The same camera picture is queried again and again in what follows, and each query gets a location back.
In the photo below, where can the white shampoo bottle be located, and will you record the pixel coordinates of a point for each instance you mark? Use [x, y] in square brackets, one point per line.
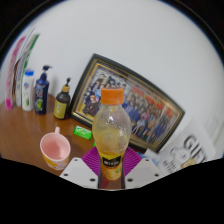
[28, 93]

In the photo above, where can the white and green tube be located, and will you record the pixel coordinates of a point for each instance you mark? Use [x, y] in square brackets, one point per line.
[28, 53]

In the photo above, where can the orange juice bottle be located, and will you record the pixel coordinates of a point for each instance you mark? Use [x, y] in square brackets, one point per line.
[111, 133]

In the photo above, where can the dark blue pump bottle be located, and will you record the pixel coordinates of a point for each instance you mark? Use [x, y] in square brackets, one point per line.
[41, 95]

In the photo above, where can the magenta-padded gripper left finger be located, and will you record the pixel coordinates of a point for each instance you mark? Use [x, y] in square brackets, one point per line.
[80, 170]

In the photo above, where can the brown pump bottle yellow label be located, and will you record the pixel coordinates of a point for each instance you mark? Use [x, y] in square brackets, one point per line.
[62, 105]

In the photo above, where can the framed group picture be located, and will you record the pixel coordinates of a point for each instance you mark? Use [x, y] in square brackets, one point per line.
[140, 106]

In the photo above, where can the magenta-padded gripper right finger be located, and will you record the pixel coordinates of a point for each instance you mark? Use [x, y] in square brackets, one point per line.
[140, 170]

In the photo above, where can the pink and yellow cup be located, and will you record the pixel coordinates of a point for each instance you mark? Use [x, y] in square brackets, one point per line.
[55, 150]

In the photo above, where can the white paper gift bag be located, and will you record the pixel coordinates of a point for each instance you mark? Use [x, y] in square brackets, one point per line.
[190, 150]

